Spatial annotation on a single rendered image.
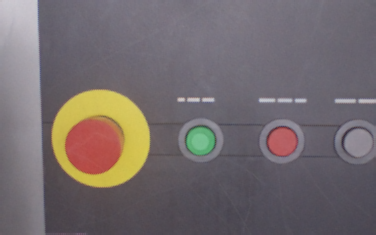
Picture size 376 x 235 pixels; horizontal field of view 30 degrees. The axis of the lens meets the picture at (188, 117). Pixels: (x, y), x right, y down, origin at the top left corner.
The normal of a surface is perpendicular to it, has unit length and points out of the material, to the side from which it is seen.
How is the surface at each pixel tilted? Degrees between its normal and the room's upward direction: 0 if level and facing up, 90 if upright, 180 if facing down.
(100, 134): 90
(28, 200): 87
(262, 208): 90
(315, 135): 90
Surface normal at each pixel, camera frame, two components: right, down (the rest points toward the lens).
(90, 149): -0.06, 0.15
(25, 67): 0.97, 0.01
